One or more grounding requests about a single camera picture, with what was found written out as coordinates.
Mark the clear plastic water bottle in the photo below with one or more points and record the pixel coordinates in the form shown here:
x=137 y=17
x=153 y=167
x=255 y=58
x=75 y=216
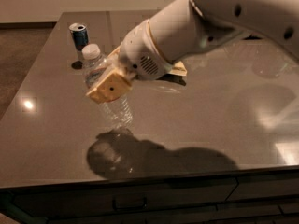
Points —
x=117 y=113

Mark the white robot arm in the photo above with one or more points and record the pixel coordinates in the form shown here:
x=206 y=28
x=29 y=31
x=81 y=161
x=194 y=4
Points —
x=187 y=27

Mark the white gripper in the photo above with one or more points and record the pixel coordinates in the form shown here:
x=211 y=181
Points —
x=138 y=51

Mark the brown yellow chip bag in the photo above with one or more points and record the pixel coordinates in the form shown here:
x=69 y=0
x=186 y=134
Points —
x=178 y=69

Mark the blue silver drink can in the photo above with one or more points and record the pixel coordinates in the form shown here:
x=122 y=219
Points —
x=79 y=35

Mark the dark drawer handle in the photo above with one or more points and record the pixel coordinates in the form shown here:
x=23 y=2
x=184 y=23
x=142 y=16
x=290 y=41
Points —
x=129 y=202

